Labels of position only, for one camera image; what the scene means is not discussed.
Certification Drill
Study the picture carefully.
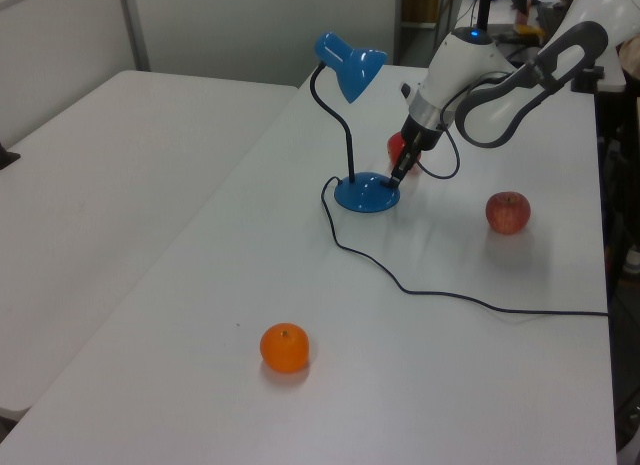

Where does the blue desk lamp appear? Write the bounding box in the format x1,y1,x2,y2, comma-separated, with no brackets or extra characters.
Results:
313,31,403,215

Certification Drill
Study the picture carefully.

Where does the black table clamp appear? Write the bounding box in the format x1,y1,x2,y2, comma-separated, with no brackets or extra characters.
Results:
570,67,606,93

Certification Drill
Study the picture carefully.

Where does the grey partition frame post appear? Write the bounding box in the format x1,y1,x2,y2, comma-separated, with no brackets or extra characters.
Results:
117,0,152,73

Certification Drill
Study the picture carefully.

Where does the black vertical pole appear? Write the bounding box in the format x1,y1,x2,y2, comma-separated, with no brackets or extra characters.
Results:
474,0,495,34

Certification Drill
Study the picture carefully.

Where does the orange mandarin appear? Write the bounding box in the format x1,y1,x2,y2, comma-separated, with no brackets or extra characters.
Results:
259,322,311,374

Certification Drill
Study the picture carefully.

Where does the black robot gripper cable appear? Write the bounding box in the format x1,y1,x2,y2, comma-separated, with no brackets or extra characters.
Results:
418,71,512,182

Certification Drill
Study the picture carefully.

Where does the bright red apple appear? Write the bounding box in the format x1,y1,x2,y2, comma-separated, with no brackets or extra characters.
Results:
386,131,423,177

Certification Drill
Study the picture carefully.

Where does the dark lamp power cable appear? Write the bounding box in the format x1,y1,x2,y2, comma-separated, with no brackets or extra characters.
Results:
319,176,610,319

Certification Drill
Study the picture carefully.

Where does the pale red streaked apple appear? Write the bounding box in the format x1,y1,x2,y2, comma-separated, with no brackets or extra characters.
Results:
485,191,532,235

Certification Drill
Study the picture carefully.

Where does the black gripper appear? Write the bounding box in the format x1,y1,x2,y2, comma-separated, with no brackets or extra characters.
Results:
388,114,441,188

